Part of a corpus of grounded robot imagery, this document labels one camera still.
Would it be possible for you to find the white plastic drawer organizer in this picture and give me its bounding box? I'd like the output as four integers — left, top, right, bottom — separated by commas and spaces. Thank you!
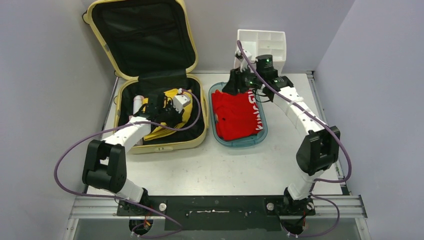
237, 29, 287, 74

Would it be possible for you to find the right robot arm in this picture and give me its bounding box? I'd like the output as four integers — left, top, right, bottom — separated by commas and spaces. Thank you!
223, 51, 341, 215

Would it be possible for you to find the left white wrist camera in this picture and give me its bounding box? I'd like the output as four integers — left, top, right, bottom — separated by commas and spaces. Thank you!
172, 88, 193, 114

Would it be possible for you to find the red white striped garment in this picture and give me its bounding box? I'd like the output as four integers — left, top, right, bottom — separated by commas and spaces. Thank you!
211, 90, 264, 141

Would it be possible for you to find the yellow garment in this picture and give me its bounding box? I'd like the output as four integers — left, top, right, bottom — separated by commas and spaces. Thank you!
143, 88, 193, 143

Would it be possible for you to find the yellow hard-shell suitcase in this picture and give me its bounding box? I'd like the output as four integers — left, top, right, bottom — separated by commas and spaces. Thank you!
82, 0, 209, 154

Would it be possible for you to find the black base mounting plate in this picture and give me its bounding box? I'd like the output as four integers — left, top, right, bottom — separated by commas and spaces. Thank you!
116, 195, 316, 231

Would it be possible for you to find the teal transparent plastic tray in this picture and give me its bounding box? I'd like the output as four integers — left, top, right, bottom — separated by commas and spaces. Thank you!
208, 82, 268, 148

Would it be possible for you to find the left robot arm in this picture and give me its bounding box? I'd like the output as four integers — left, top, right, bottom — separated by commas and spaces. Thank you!
82, 91, 193, 215

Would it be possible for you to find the white cylindrical bottle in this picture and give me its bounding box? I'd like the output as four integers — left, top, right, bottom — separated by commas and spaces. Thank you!
133, 95, 144, 115

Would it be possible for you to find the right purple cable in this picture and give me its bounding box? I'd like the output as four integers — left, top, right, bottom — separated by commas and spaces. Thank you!
236, 39, 353, 239

